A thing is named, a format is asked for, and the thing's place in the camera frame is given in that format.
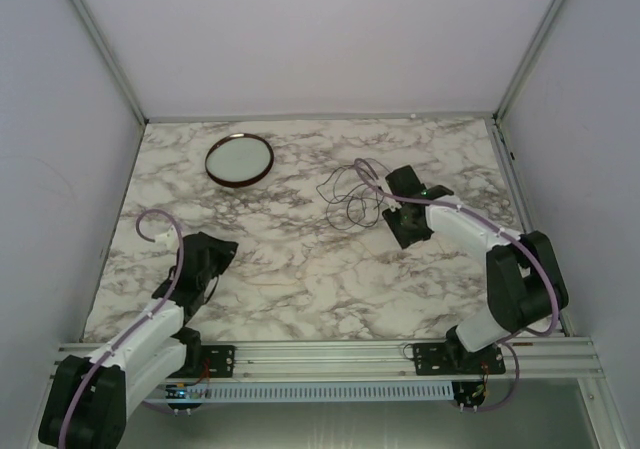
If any controller board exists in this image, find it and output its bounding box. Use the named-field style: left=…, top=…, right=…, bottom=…
left=452, top=375, right=491, bottom=413
left=164, top=383, right=209, bottom=416

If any aluminium back frame rail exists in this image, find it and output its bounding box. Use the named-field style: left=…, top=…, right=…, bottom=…
left=148, top=111, right=493, bottom=124

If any aluminium frame rail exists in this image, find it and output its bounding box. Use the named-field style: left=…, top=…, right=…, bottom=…
left=148, top=111, right=493, bottom=124
left=487, top=116, right=576, bottom=338

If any right controller board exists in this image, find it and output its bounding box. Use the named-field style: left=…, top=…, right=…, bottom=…
left=452, top=375, right=491, bottom=413

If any right aluminium frame post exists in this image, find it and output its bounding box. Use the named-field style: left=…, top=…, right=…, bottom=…
left=493, top=0, right=570, bottom=126

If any round brown-rimmed white dish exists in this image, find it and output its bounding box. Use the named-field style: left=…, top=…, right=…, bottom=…
left=204, top=133, right=275, bottom=188

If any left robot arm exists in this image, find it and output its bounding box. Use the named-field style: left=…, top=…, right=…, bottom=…
left=38, top=232, right=238, bottom=448

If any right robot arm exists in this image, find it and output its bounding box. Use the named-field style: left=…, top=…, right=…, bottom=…
left=378, top=166, right=569, bottom=374

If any left aluminium frame post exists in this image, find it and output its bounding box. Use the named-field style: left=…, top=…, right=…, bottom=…
left=69, top=0, right=148, bottom=127

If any black wire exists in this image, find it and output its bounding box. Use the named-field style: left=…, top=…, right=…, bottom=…
left=315, top=157, right=396, bottom=230

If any right aluminium frame rail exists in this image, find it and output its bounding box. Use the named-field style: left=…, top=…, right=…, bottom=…
left=487, top=116, right=576, bottom=338

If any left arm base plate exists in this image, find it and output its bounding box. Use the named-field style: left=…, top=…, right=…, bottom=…
left=170, top=344, right=236, bottom=379

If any left controller board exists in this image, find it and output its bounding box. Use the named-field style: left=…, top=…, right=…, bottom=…
left=164, top=383, right=209, bottom=416

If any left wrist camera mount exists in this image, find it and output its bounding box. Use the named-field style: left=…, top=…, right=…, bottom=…
left=154, top=230, right=178, bottom=250

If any front aluminium rail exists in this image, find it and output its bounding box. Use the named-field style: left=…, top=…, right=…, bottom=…
left=227, top=337, right=604, bottom=383

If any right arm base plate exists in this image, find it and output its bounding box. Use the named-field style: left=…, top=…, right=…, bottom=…
left=407, top=341, right=506, bottom=376

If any aluminium frame post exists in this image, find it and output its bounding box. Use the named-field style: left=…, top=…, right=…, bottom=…
left=69, top=0, right=148, bottom=127
left=493, top=0, right=570, bottom=126

